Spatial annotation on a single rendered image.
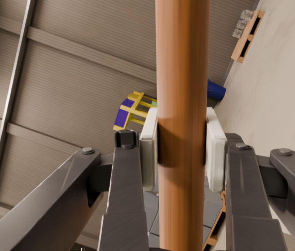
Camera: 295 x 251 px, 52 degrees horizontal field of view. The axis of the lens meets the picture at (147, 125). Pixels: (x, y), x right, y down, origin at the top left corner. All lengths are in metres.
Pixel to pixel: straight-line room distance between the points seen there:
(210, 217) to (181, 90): 4.52
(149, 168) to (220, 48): 7.83
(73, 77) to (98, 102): 0.92
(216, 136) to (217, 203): 4.41
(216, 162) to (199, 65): 0.05
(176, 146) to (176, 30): 0.06
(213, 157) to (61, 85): 8.35
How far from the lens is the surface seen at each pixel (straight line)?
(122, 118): 5.84
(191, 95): 0.17
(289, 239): 2.35
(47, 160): 9.25
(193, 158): 0.18
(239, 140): 0.18
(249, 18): 7.41
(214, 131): 0.16
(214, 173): 0.16
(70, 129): 8.69
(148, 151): 0.15
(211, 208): 4.59
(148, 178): 0.16
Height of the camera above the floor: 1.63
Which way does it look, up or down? 1 degrees down
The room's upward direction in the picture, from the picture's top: 70 degrees counter-clockwise
